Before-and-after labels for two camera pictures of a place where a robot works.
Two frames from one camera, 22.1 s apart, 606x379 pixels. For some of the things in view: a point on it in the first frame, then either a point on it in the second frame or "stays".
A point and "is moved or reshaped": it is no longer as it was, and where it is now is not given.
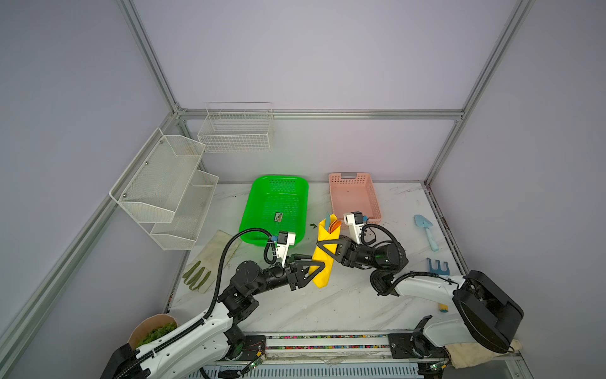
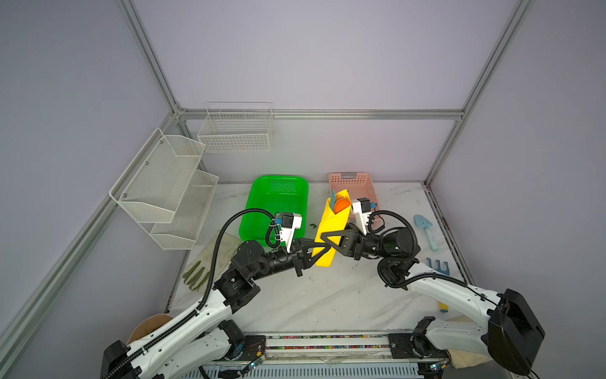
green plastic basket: x=275 y=203 stays
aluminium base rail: x=330 y=348 stays
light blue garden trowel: x=422 y=222 stays
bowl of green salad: x=151 y=328 stays
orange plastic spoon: x=334 y=226 to x=341 y=204
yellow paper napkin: x=323 y=279 is moved or reshaped
